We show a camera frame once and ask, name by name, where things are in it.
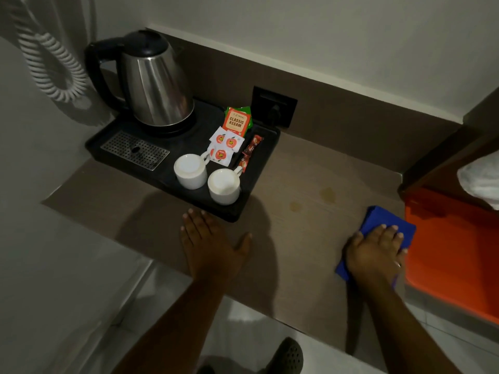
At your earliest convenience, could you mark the person's left hand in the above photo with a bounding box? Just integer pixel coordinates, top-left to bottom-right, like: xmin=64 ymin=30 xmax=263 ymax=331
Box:
xmin=180 ymin=208 xmax=253 ymax=287

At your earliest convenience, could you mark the person's right hand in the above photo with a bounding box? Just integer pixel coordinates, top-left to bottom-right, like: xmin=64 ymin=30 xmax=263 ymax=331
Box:
xmin=343 ymin=224 xmax=408 ymax=287

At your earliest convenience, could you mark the blue cleaning cloth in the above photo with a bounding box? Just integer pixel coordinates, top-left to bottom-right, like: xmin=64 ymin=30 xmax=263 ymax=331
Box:
xmin=335 ymin=205 xmax=417 ymax=289

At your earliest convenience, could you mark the person's left forearm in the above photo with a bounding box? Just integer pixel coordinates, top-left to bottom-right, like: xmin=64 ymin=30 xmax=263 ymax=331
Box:
xmin=112 ymin=278 xmax=234 ymax=374

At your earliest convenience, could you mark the person's right forearm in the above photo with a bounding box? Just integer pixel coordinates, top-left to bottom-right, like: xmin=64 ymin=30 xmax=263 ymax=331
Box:
xmin=353 ymin=276 xmax=463 ymax=374

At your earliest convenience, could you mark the orange seat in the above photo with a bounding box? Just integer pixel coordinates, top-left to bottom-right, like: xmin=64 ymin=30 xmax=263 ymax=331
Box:
xmin=403 ymin=187 xmax=499 ymax=325

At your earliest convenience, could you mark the white ceramic cup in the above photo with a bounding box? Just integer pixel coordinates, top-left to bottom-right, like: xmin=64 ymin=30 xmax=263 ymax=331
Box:
xmin=173 ymin=151 xmax=211 ymax=190
xmin=207 ymin=166 xmax=243 ymax=206

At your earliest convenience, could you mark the dark wooden cabinet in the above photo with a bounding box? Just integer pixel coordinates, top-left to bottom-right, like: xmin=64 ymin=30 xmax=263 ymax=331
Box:
xmin=398 ymin=124 xmax=499 ymax=211

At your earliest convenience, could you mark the white sugar sachet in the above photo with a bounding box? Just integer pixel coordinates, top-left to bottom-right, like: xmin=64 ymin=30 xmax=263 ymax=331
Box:
xmin=207 ymin=144 xmax=234 ymax=166
xmin=209 ymin=126 xmax=245 ymax=153

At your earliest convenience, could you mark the white towel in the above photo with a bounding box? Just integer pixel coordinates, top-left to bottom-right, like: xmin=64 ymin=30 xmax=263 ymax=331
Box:
xmin=457 ymin=150 xmax=499 ymax=211

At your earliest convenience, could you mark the black plastic tray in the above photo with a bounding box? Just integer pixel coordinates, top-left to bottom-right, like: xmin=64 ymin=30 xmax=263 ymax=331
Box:
xmin=85 ymin=98 xmax=281 ymax=223

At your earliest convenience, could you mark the dark perforated shoe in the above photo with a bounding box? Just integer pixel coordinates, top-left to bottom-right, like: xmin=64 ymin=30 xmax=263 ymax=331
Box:
xmin=269 ymin=337 xmax=304 ymax=374

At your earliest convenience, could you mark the orange tea bag packet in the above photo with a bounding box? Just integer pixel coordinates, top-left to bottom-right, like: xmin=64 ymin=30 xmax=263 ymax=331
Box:
xmin=222 ymin=107 xmax=248 ymax=137

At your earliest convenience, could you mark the black kettle base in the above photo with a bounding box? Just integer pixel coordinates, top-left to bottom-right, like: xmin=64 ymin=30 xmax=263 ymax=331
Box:
xmin=117 ymin=109 xmax=198 ymax=138

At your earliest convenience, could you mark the metal drip grate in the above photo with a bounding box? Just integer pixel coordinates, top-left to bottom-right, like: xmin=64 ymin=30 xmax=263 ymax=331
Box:
xmin=100 ymin=131 xmax=171 ymax=171

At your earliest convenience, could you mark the stainless steel electric kettle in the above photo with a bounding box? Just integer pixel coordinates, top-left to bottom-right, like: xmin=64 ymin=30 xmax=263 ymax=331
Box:
xmin=85 ymin=30 xmax=195 ymax=131

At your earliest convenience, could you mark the black wall socket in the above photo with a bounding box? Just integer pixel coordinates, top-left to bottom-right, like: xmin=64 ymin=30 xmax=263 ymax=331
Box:
xmin=251 ymin=86 xmax=298 ymax=128

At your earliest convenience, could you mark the white coiled cord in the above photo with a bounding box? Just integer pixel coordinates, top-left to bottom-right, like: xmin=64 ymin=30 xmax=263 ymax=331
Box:
xmin=8 ymin=0 xmax=93 ymax=103

